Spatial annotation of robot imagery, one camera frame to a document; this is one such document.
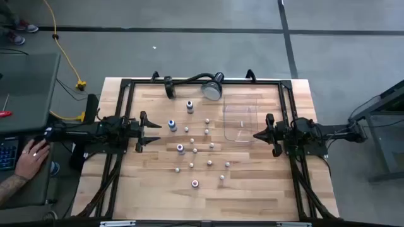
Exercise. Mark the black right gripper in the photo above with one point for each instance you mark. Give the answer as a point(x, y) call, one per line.
point(279, 132)

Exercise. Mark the black upright box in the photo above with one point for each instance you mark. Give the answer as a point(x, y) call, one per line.
point(91, 107)

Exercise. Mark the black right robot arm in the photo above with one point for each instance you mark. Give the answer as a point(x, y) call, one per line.
point(331, 130)

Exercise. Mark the person's blue shoe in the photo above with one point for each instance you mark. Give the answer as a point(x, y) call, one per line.
point(54, 168)

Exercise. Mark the grey desk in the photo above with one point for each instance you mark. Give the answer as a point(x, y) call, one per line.
point(28, 88)

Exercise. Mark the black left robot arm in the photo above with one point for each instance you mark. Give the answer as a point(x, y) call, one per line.
point(79, 132)

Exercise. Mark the grey metal table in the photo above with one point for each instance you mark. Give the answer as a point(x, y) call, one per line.
point(379, 148)

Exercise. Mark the large blue colouring bottle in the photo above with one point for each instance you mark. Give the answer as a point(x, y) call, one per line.
point(172, 124)

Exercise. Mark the round grey gooseneck lamp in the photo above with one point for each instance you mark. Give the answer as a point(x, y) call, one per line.
point(212, 91)

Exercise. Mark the clear plastic bin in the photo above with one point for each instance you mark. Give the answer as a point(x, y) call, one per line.
point(240, 110)

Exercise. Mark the person's hand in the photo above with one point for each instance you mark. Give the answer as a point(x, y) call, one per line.
point(31, 159)

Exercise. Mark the silver metal bracket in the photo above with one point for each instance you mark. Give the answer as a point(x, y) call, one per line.
point(117, 223)
point(293, 224)

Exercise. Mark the person's red grey shoe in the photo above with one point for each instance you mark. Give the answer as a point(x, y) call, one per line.
point(28, 27)
point(16, 39)

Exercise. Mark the person's forearm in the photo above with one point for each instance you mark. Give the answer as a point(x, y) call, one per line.
point(9, 187)

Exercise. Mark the black computer mouse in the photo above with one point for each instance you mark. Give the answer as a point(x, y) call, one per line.
point(42, 142)

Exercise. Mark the large black-tipped colouring bottle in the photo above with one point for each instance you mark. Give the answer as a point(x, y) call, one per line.
point(189, 105)

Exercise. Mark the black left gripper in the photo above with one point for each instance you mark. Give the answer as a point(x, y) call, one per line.
point(142, 132)

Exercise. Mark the large violet colouring bottle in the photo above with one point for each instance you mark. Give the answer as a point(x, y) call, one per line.
point(180, 148)

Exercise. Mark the backlit black keyboard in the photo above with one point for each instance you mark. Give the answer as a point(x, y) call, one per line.
point(8, 154)

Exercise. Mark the black metal table frame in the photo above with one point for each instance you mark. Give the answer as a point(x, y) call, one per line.
point(252, 82)

